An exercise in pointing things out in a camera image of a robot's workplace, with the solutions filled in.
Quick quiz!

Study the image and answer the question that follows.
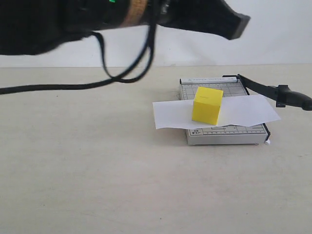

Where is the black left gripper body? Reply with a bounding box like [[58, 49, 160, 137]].
[[147, 0, 251, 40]]

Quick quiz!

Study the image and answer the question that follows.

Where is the yellow cube block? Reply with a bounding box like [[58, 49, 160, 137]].
[[192, 87, 223, 125]]

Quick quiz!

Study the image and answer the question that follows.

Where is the black cutter blade arm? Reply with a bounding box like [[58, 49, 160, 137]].
[[222, 74, 312, 111]]

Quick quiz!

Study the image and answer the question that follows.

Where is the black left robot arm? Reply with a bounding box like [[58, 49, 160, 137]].
[[0, 0, 250, 56]]

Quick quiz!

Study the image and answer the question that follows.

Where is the grey paper cutter base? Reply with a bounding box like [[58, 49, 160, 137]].
[[179, 75, 271, 145]]

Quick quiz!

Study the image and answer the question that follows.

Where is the black cable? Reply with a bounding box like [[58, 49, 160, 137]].
[[0, 14, 157, 96]]

